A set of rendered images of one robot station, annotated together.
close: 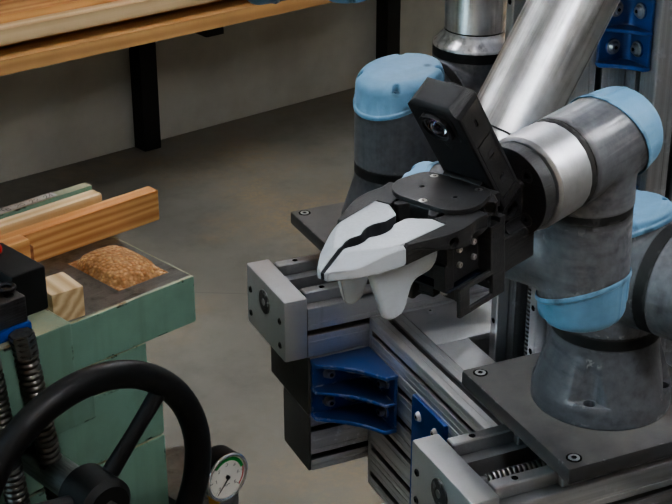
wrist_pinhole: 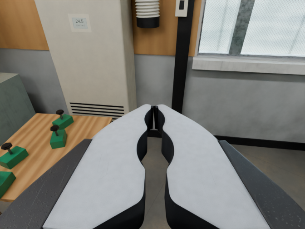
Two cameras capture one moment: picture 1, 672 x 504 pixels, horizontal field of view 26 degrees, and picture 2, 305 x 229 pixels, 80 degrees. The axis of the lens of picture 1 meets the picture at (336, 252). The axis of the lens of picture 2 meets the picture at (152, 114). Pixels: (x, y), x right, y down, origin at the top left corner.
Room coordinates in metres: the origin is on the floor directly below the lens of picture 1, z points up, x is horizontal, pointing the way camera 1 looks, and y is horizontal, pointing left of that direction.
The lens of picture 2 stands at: (0.93, -0.07, 1.29)
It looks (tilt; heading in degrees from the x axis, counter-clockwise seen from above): 35 degrees down; 137
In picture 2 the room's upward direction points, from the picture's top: straight up
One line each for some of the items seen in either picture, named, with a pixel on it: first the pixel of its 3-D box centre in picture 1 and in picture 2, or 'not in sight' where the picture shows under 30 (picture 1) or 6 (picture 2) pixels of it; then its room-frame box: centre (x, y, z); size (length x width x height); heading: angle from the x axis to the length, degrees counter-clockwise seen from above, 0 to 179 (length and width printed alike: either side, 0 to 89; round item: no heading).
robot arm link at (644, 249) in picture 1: (617, 259); not in sight; (1.37, -0.29, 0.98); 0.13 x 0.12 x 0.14; 48
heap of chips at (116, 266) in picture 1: (117, 261); not in sight; (1.53, 0.25, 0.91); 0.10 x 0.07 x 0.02; 44
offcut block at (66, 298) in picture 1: (58, 298); not in sight; (1.42, 0.30, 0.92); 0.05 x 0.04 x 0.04; 38
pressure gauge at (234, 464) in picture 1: (218, 477); not in sight; (1.47, 0.14, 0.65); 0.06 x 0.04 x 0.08; 134
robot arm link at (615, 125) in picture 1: (591, 149); not in sight; (1.08, -0.20, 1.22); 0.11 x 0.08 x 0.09; 137
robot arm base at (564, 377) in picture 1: (603, 354); not in sight; (1.38, -0.29, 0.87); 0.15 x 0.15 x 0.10
